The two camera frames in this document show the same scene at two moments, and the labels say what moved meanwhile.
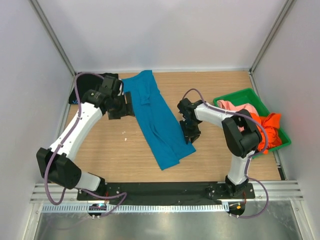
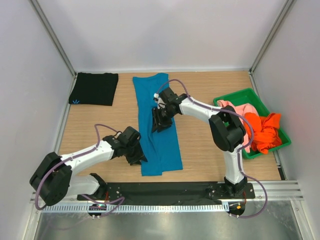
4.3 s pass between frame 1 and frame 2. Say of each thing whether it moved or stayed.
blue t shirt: moved
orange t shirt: stayed
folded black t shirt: stayed
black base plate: stayed
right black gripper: moved
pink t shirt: stayed
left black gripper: moved
